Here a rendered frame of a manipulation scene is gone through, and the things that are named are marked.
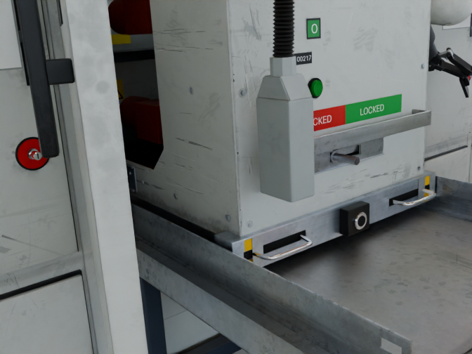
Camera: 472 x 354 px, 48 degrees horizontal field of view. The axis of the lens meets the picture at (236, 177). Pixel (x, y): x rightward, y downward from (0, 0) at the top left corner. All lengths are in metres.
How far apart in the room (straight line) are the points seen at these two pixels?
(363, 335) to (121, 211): 0.34
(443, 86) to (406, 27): 0.76
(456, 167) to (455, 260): 1.01
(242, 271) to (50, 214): 0.40
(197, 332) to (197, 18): 0.77
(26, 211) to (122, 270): 0.57
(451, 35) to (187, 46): 1.12
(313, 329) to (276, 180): 0.21
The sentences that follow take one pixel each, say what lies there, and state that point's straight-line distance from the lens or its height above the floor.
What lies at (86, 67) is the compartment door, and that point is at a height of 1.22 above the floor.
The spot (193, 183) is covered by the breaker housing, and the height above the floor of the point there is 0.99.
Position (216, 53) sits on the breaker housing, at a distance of 0.81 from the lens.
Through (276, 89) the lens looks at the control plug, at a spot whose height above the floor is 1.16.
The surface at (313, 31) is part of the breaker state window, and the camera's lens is 0.90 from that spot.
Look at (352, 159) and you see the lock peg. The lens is 0.92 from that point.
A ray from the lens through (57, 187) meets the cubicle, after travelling 1.04.
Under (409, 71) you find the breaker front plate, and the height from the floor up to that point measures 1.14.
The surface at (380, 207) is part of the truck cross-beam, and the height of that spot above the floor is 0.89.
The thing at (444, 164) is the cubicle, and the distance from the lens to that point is 1.90.
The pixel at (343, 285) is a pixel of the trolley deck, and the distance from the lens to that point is 0.87.
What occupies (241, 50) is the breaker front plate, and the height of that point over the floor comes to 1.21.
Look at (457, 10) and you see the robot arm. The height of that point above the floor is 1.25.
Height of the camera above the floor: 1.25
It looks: 16 degrees down
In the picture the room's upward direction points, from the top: 3 degrees counter-clockwise
